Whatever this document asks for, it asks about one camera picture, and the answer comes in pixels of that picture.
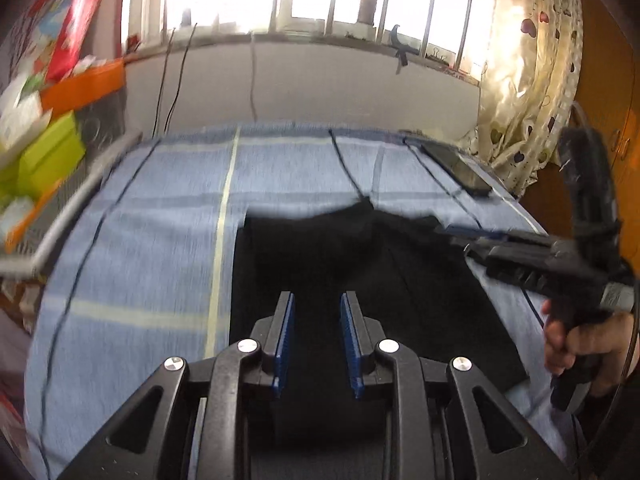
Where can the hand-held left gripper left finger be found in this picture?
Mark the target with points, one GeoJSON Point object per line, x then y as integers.
{"type": "Point", "coordinates": [285, 345]}

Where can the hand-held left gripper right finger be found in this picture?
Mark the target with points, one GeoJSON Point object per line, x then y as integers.
{"type": "Point", "coordinates": [350, 345]}

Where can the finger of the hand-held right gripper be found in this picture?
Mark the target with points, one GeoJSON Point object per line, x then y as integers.
{"type": "Point", "coordinates": [482, 251]}
{"type": "Point", "coordinates": [480, 233]}

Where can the black pants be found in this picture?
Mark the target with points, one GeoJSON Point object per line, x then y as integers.
{"type": "Point", "coordinates": [320, 250]}

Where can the person's right hand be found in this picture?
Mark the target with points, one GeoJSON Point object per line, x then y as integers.
{"type": "Point", "coordinates": [600, 345]}

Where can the black smartphone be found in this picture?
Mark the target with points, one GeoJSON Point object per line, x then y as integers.
{"type": "Point", "coordinates": [460, 170]}

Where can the blue patterned blanket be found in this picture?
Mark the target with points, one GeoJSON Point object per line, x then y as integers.
{"type": "Point", "coordinates": [150, 260]}

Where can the heart print curtain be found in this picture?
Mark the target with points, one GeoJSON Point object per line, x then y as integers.
{"type": "Point", "coordinates": [530, 60]}

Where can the wooden cabinet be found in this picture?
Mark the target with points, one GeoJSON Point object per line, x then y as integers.
{"type": "Point", "coordinates": [600, 85]}

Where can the green cardboard box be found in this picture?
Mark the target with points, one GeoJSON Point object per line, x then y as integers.
{"type": "Point", "coordinates": [50, 155]}

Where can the orange tray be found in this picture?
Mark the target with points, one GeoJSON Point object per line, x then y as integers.
{"type": "Point", "coordinates": [90, 82]}

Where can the white paper box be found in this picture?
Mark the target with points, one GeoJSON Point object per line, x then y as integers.
{"type": "Point", "coordinates": [20, 115]}

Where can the red box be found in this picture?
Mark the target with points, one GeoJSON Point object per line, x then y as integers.
{"type": "Point", "coordinates": [80, 15]}

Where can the colourful printed box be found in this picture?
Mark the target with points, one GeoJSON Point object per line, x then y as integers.
{"type": "Point", "coordinates": [40, 40]}

